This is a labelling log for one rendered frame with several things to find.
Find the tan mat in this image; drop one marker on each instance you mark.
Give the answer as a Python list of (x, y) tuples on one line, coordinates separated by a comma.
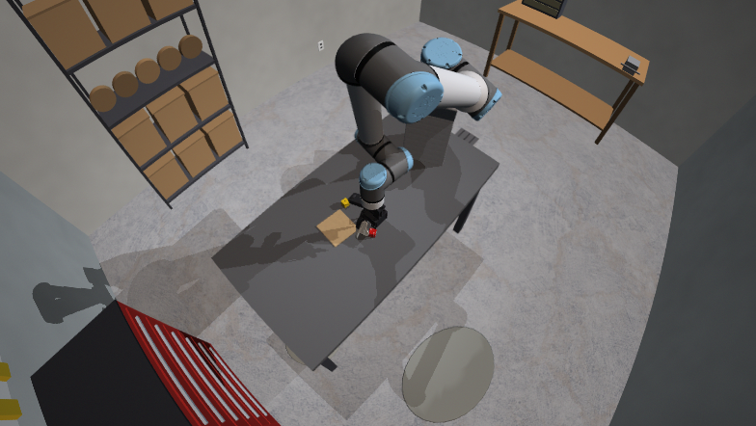
[(337, 227)]

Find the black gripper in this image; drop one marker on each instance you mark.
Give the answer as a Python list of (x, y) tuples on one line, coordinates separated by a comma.
[(375, 217)]

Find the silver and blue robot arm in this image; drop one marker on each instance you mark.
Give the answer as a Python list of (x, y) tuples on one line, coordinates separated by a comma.
[(409, 92)]

